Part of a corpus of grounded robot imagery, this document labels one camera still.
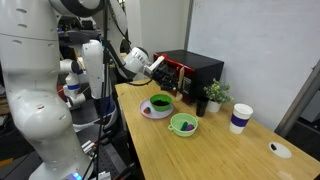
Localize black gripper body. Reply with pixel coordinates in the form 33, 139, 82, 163
154, 63, 175, 86

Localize mint green colander bowl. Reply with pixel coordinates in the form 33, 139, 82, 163
167, 112, 200, 138

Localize black beans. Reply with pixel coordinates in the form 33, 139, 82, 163
152, 99, 170, 107

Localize lilac round plate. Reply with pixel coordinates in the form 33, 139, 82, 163
139, 97, 175, 120

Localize red and black microwave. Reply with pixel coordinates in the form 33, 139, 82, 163
153, 49, 225, 105

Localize black cup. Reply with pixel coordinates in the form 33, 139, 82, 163
195, 96, 209, 118

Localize small potted green plant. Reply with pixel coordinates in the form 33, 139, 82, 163
203, 78, 234, 113

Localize white background robot blue rings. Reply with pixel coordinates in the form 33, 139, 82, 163
56, 39, 118, 129

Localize white paper cup blue band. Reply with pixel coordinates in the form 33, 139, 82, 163
228, 102, 254, 135

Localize black optical breadboard table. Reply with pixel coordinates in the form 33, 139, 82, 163
68, 99, 143, 180

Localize white wrist camera red clip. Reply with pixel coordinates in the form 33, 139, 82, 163
147, 54, 166, 73

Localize orange handled clamp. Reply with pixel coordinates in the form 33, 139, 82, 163
94, 139, 108, 148

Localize silver aluminium bracket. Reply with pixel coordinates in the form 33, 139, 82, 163
81, 139, 100, 162

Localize grey metal frame post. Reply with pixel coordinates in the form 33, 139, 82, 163
274, 58, 320, 138

